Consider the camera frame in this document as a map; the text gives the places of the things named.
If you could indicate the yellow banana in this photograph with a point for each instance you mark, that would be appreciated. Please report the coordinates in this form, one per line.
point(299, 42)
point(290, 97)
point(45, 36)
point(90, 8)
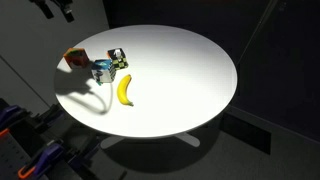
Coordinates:
point(124, 90)

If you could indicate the black clamp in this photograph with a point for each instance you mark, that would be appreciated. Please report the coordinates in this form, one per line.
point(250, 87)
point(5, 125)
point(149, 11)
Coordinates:
point(50, 113)

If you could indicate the black perforated breadboard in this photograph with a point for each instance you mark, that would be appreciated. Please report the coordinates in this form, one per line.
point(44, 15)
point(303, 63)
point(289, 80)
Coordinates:
point(11, 156)

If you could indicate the purple clamp orange tip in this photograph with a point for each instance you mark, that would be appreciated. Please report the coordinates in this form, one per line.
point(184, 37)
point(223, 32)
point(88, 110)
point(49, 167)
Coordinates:
point(41, 159)

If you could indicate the black green checkered soft block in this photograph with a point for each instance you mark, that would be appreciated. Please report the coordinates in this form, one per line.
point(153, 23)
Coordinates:
point(118, 58)

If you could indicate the orange soft block number nine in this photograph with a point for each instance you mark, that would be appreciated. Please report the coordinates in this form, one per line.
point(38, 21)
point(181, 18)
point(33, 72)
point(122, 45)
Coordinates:
point(76, 58)

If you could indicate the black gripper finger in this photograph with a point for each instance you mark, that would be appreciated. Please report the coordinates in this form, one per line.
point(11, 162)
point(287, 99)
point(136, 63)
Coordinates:
point(67, 11)
point(43, 8)

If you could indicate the white table base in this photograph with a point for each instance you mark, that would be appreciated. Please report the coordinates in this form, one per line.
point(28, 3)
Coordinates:
point(186, 138)

